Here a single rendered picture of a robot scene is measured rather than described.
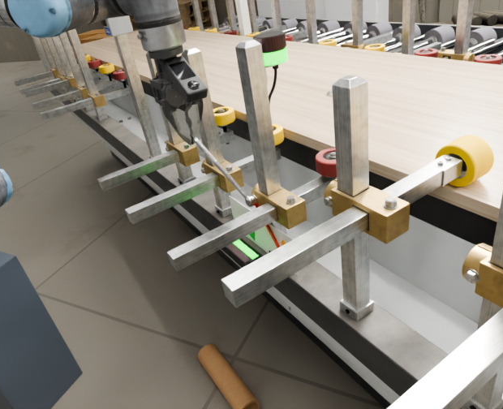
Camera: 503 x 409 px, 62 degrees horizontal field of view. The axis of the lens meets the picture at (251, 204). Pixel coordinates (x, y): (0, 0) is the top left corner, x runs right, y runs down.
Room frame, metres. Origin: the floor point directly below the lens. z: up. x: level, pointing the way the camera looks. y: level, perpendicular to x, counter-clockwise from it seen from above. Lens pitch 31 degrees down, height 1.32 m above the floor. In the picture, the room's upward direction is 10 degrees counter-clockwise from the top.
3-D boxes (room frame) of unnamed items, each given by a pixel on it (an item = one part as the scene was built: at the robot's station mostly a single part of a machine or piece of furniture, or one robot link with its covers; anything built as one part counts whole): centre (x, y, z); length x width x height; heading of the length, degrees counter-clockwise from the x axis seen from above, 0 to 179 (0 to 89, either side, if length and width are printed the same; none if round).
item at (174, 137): (1.23, 0.19, 0.88); 0.03 x 0.03 x 0.48; 28
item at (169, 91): (0.92, 0.12, 1.11); 0.09 x 0.08 x 0.12; 28
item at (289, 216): (0.77, -0.06, 0.84); 0.13 x 0.06 x 0.05; 28
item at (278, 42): (0.81, -0.09, 1.17); 0.06 x 0.06 x 0.02
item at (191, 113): (0.93, 0.10, 1.00); 0.06 x 0.03 x 0.09; 28
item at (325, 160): (0.82, -0.20, 0.85); 0.08 x 0.08 x 0.11
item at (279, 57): (0.81, -0.09, 1.14); 0.06 x 0.06 x 0.02
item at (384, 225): (0.55, -0.17, 0.94); 0.13 x 0.06 x 0.05; 28
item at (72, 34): (2.11, 0.67, 0.90); 0.03 x 0.03 x 0.48; 28
